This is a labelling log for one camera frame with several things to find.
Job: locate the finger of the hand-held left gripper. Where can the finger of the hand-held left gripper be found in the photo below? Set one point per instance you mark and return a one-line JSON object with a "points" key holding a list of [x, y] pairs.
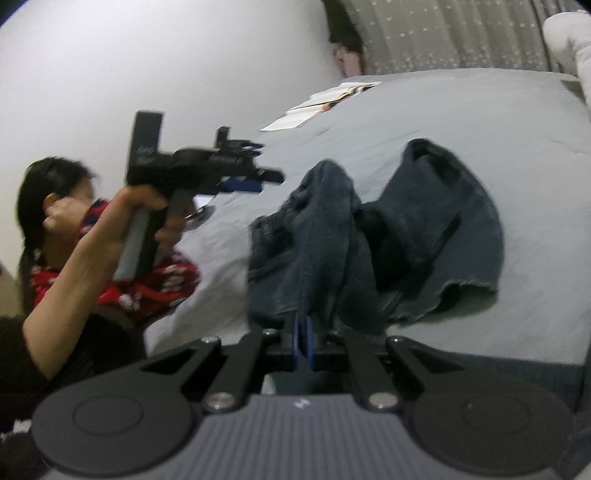
{"points": [[240, 146], [242, 184]]}

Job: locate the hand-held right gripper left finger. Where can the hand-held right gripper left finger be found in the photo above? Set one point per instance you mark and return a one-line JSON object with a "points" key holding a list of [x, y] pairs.
{"points": [[298, 344]]}

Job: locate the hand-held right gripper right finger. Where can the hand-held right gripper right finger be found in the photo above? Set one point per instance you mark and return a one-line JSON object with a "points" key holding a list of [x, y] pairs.
{"points": [[311, 344]]}

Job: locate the dark blue jeans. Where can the dark blue jeans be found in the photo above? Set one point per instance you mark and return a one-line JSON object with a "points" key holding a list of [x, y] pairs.
{"points": [[415, 230]]}

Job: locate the person's left forearm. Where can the person's left forearm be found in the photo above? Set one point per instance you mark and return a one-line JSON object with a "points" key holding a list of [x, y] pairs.
{"points": [[74, 277]]}

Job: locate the person's left hand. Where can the person's left hand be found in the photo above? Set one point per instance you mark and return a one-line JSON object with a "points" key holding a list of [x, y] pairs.
{"points": [[138, 196]]}

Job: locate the white booklet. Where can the white booklet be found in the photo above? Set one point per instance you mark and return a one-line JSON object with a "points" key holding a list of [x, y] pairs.
{"points": [[295, 119]]}

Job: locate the pink hanging garment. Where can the pink hanging garment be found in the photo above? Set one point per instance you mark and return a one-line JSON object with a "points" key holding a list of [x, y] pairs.
{"points": [[348, 62]]}

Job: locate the dark hanging garment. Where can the dark hanging garment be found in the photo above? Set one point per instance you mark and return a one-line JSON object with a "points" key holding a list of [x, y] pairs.
{"points": [[344, 27]]}

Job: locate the grey star-patterned curtain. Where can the grey star-patterned curtain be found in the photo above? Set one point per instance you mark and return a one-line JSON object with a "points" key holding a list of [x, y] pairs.
{"points": [[438, 37]]}

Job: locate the person's dark clothing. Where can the person's dark clothing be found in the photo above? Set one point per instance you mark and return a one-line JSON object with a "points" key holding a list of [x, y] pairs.
{"points": [[18, 369]]}

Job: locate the grey quilt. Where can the grey quilt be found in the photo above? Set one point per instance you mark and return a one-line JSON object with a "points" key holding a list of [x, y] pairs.
{"points": [[568, 41]]}

